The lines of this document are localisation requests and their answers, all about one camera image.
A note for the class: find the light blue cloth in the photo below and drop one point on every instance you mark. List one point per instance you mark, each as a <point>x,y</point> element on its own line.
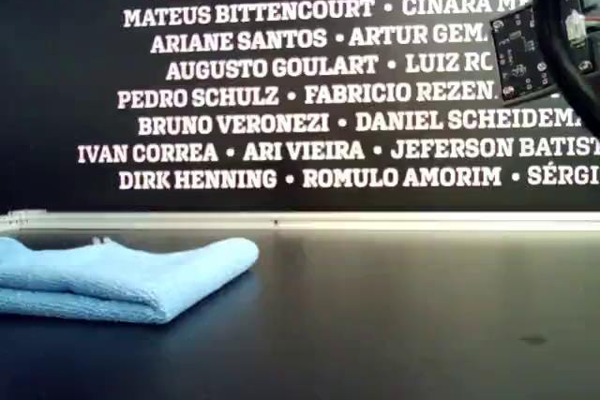
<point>117,278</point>

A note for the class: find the aluminium table frame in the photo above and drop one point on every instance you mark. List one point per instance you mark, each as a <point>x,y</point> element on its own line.
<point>375,221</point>

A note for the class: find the black banner with white names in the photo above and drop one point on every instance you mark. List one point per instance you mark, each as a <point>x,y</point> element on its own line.
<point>47,91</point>

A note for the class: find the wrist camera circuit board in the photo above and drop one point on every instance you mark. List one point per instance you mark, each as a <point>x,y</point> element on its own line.
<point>520,58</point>

